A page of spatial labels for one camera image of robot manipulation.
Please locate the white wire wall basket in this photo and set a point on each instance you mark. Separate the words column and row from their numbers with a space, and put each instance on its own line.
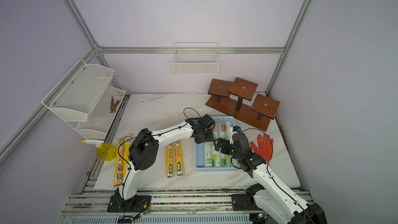
column 191, row 58

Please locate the red rubber glove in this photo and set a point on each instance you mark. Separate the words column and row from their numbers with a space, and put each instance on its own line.
column 264, row 147

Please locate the white green text roll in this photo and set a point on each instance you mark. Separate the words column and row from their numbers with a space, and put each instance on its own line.
column 234, row 163

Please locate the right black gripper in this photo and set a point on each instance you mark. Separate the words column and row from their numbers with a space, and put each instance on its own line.
column 227, row 143

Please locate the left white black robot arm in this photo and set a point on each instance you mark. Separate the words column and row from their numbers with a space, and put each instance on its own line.
column 144, row 150

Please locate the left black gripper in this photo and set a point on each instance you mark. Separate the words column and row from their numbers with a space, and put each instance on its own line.
column 210, row 138

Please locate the light blue plastic basket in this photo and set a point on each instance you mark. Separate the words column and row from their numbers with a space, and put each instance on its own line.
column 199, row 149

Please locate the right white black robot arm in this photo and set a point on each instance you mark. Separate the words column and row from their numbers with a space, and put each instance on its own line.
column 270, row 193

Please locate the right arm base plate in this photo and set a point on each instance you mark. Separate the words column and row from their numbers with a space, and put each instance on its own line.
column 246, row 202

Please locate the yellow wrap roll right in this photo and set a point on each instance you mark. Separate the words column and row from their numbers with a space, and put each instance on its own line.
column 178, row 158

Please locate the white mesh two-tier shelf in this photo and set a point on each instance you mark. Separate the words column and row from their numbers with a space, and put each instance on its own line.
column 82, row 100

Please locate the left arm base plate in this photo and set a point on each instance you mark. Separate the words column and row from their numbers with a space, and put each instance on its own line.
column 137, row 204

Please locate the white roll grape picture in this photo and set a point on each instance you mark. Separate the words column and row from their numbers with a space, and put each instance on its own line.
column 208, row 155

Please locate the white roll red oval label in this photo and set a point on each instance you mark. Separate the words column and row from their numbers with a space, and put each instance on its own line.
column 215, row 154

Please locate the aluminium rail bench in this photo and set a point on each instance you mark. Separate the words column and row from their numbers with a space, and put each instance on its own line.
column 167, row 206

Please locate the yellow wrap roll far left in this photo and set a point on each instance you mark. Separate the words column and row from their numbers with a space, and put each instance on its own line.
column 126, row 146

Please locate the brown wooden display stand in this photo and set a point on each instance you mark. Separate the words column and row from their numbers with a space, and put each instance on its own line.
column 239, row 100

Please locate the yellow wrap roll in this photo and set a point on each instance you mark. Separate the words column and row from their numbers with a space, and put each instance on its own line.
column 178, row 158
column 126, row 146
column 169, row 161

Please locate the yellow spray bottle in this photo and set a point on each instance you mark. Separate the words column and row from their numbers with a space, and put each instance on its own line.
column 105, row 151

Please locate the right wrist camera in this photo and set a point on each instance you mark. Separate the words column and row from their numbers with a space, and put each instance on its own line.
column 233, row 130

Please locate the long yellow wrap box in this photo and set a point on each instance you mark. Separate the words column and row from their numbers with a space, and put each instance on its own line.
column 120, row 164

